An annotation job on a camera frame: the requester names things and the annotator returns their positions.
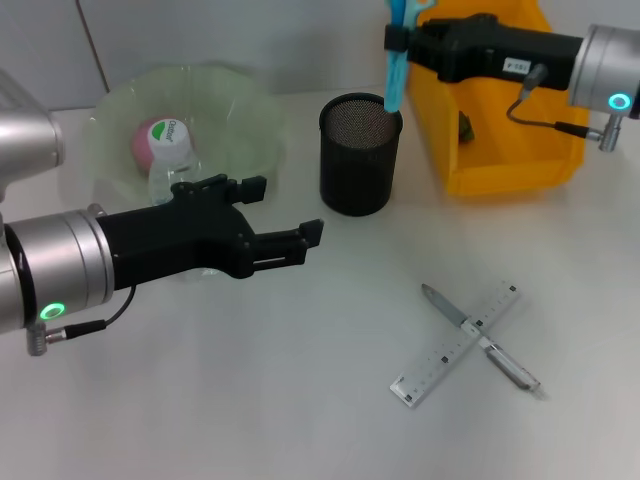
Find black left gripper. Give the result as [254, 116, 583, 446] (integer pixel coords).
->
[96, 173, 325, 292]

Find green plastic wrapper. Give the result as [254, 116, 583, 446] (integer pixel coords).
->
[456, 110, 477, 144]

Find yellow plastic bin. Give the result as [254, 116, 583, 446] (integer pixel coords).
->
[410, 0, 586, 198]

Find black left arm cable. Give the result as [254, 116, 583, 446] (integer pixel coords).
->
[27, 284, 137, 357]

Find black mesh pen cup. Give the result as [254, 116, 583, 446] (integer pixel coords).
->
[318, 92, 404, 218]

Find clear plastic ruler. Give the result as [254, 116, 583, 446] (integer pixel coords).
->
[389, 279, 522, 411]

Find pink knitted peach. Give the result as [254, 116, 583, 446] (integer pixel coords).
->
[130, 118, 154, 174]

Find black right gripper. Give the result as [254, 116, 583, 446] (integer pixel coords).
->
[383, 12, 586, 92]

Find grey right arm cable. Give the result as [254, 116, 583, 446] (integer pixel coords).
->
[505, 62, 624, 155]

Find clear green-label water bottle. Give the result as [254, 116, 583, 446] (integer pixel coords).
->
[147, 117, 229, 285]

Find grey white pen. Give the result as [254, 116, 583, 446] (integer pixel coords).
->
[420, 283, 543, 399]

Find blue children's scissors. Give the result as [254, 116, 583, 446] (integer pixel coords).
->
[382, 0, 441, 114]

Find green glass fruit plate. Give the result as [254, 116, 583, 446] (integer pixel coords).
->
[82, 62, 291, 211]

